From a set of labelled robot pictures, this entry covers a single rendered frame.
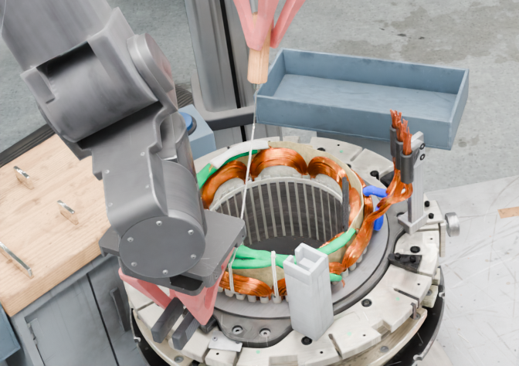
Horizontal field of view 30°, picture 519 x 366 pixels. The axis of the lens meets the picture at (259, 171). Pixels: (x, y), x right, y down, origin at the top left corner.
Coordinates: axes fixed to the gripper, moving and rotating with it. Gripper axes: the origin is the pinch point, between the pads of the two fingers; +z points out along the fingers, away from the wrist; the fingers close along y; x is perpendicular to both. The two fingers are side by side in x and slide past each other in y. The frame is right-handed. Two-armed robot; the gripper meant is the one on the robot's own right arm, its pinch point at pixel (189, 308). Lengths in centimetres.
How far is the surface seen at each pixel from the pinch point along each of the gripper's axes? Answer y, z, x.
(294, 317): 6.5, 5.5, 6.2
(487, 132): -18, 116, 167
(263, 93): -15.1, 11.6, 42.7
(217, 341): 0.2, 7.2, 2.4
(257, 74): 0.5, -13.6, 15.6
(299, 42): -87, 116, 193
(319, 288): 8.9, 1.2, 6.8
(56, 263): -22.4, 10.3, 7.5
